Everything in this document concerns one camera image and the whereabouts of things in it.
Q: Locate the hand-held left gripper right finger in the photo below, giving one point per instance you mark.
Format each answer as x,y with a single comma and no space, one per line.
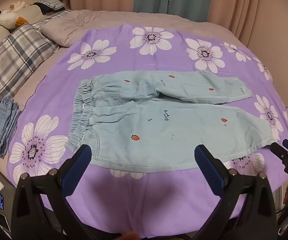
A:
206,166

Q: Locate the striped folded cloth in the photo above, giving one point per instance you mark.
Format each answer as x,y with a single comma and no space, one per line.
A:
51,3

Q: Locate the white plush toy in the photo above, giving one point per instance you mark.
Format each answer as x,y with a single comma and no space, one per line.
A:
2,17

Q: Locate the grey quilt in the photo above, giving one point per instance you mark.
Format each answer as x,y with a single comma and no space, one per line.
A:
69,28

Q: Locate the plaid pillow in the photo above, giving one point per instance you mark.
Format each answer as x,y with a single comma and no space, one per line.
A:
16,52

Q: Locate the purple floral bed sheet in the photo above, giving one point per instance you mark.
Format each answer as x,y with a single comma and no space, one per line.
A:
139,200

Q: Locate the grey flat device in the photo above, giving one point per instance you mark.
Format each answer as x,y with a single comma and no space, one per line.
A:
1,220

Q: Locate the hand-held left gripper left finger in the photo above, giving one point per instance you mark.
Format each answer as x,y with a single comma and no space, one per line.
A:
77,166

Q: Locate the folded blue jeans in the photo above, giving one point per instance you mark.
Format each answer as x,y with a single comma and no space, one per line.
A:
2,127

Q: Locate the light blue strawberry pants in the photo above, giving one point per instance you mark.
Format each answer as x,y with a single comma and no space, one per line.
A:
159,120

